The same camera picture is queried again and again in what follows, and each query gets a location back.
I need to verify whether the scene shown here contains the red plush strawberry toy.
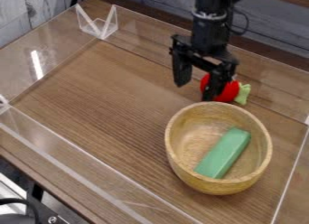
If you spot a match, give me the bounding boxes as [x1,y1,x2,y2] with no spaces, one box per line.
[199,73,251,105]

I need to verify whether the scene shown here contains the wooden bowl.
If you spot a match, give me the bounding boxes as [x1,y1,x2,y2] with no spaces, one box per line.
[164,102,272,195]

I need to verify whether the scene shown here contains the green rectangular block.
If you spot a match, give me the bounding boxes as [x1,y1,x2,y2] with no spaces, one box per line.
[193,127,251,179]

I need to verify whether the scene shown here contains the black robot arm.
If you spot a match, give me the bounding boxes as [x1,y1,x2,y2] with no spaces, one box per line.
[168,0,240,101]

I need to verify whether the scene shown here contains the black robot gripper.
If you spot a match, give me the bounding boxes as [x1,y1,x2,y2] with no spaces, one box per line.
[169,11,239,102]

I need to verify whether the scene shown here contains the black cable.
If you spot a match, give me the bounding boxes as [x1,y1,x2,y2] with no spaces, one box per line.
[0,198,41,224]

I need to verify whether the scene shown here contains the clear acrylic corner bracket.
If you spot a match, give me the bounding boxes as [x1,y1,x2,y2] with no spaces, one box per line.
[74,5,117,40]

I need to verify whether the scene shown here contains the black table leg bracket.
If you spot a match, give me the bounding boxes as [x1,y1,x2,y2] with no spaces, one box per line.
[26,183,69,224]

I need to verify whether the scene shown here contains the clear acrylic tray enclosure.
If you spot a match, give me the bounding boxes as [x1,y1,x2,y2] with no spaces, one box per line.
[0,2,309,224]

